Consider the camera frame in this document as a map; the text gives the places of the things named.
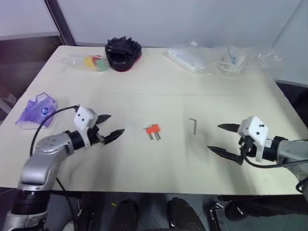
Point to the wide dark rounded shape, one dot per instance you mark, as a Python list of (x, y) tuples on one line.
[(260, 208)]

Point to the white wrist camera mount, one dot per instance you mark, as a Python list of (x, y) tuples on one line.
[(84, 118), (255, 130)]

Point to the green plastic piece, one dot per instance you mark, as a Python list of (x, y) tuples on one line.
[(101, 66)]

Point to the small blue white round object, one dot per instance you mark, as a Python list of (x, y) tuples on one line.
[(45, 111)]

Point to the black box device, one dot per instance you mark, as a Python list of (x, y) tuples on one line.
[(216, 215)]

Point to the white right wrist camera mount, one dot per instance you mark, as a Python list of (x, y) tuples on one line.
[(255, 130)]

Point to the purple plastic bag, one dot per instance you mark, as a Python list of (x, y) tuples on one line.
[(32, 114)]

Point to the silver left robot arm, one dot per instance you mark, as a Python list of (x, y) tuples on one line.
[(45, 154)]

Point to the clear bag white box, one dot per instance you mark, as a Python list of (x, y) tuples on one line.
[(186, 59)]

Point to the red hex key holder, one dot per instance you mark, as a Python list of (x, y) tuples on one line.
[(152, 129)]

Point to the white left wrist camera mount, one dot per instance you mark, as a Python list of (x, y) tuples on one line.
[(84, 118)]

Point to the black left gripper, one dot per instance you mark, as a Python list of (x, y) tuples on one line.
[(94, 136)]

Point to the dark vertical post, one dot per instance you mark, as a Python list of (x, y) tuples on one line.
[(61, 21)]

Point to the clear bag of coloured pieces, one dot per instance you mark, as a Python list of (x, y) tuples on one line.
[(72, 61)]

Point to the crumpled clear plastic bag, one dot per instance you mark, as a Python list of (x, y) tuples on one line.
[(255, 56)]

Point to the black folded fabric bag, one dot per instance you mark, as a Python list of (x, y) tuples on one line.
[(122, 54)]

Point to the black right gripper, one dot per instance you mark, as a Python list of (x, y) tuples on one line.
[(247, 146)]

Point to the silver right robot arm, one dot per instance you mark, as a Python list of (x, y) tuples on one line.
[(288, 149)]

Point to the yellow plastic piece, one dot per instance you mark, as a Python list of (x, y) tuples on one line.
[(88, 61)]

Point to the red plastic piece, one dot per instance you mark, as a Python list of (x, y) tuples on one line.
[(96, 57)]

